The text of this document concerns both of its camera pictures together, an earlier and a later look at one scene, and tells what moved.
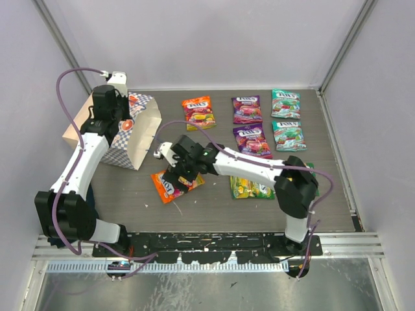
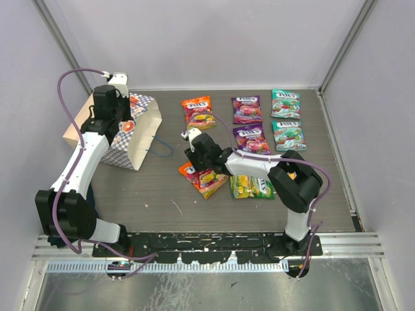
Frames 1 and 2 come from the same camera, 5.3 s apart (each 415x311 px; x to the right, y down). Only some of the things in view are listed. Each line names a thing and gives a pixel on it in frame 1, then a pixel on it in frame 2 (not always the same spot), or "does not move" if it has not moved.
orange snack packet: x=167 y=191 to x=207 y=181
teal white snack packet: x=288 y=136 does not move
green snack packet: x=242 y=188 does not move
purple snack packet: x=251 y=140 does not move
